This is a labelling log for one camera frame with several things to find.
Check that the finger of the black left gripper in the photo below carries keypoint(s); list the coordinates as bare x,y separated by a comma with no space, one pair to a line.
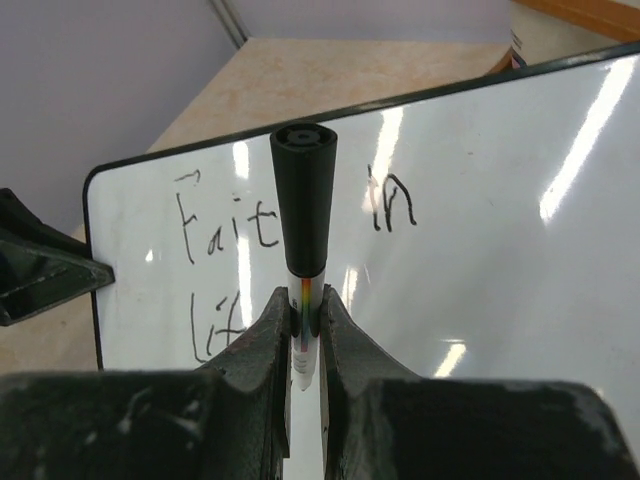
17,219
38,277

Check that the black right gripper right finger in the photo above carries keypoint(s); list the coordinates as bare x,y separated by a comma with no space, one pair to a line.
380,420

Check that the orange wooden shelf rack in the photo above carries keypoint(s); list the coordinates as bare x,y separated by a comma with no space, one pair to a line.
618,20

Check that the white whiteboard black frame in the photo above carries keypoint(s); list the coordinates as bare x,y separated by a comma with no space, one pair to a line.
490,229

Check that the black white marker pen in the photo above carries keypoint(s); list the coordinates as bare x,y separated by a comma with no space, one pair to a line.
303,159

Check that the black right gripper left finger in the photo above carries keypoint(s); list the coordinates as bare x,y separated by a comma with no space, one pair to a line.
226,419

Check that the white paper bag left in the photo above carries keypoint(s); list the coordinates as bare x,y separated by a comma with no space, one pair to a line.
537,37

